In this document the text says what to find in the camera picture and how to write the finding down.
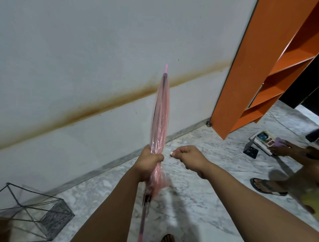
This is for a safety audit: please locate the person's left hand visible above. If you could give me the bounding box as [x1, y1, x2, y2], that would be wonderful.
[134, 145, 165, 182]

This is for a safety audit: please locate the person's right hand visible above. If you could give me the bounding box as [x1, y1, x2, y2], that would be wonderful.
[169, 145, 211, 179]

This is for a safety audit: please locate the pink handled transparent umbrella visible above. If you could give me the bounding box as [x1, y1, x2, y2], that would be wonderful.
[138, 64, 171, 242]

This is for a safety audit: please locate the black wire umbrella stand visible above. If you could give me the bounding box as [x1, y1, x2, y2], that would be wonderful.
[0, 182, 75, 241]

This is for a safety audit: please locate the person's left forearm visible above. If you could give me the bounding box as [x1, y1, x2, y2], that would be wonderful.
[71, 167, 150, 242]

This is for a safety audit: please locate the person's right forearm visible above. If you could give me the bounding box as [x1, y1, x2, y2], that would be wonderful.
[199, 161, 319, 242]

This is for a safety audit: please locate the black small box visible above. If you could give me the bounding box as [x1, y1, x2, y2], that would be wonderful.
[243, 137, 259, 160]

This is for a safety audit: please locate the white book blue print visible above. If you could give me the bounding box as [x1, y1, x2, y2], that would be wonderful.
[249, 130, 277, 157]

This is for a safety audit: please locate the pale purple item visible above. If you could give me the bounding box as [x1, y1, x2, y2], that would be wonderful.
[274, 137, 287, 149]

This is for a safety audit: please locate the orange wooden bookshelf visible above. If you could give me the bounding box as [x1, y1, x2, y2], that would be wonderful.
[210, 0, 319, 140]

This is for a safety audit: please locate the black cabinet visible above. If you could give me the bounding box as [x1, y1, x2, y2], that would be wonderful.
[278, 60, 319, 116]

